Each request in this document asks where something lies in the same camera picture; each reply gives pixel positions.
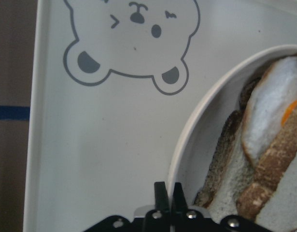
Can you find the bread slice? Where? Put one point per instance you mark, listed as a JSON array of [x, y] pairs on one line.
[[229, 172], [271, 198]]

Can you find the fake fried egg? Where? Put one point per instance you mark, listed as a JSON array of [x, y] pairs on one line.
[[268, 106]]

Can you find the white round plate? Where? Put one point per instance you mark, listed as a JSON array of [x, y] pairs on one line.
[[197, 142]]

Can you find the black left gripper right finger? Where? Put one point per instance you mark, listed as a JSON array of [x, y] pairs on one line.
[[187, 218]]

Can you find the cream bear tray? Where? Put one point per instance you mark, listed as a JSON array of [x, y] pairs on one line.
[[114, 83]]

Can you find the bread slice on plate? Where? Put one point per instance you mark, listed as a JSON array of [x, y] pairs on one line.
[[229, 172]]

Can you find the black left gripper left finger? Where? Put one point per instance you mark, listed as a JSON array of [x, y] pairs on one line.
[[158, 218]]

